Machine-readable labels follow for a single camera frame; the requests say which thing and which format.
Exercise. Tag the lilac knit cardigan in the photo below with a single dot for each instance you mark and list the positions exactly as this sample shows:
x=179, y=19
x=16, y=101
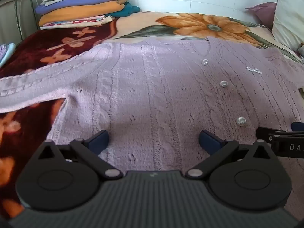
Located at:
x=154, y=87

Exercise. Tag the floral plush blanket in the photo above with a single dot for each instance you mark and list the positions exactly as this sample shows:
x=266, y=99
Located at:
x=59, y=42

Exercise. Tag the white pillow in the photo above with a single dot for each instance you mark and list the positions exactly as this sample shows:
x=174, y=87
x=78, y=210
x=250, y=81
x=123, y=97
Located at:
x=289, y=16

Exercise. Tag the light blue folded cloth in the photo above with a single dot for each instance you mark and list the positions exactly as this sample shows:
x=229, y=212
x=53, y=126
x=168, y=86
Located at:
x=10, y=51

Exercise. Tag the mauve pillow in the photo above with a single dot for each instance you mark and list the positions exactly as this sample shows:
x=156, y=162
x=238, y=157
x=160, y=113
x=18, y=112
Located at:
x=266, y=13

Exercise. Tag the lilac folded knit cloth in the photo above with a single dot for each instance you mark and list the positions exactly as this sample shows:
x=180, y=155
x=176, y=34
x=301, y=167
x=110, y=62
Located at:
x=2, y=52

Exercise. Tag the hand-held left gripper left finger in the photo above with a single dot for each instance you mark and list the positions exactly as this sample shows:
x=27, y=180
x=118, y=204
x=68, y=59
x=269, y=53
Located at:
x=99, y=140

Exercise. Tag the orange folded cloth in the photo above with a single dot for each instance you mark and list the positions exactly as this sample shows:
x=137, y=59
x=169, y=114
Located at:
x=83, y=11

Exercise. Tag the purple folded cloth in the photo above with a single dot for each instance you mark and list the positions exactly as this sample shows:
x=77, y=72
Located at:
x=78, y=2

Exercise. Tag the printed pink folded cloth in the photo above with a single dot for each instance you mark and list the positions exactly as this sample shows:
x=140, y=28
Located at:
x=78, y=22

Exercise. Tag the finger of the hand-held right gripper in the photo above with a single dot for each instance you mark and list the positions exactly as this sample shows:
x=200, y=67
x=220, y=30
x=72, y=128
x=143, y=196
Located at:
x=285, y=144
x=298, y=126

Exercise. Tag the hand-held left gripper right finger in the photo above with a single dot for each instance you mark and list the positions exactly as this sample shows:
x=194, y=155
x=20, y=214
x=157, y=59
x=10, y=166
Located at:
x=211, y=143

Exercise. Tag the metal bed headboard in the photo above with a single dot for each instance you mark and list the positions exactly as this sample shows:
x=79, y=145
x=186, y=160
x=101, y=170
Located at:
x=9, y=21

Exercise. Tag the teal cloth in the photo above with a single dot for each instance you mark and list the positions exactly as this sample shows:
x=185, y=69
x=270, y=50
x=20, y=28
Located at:
x=129, y=9

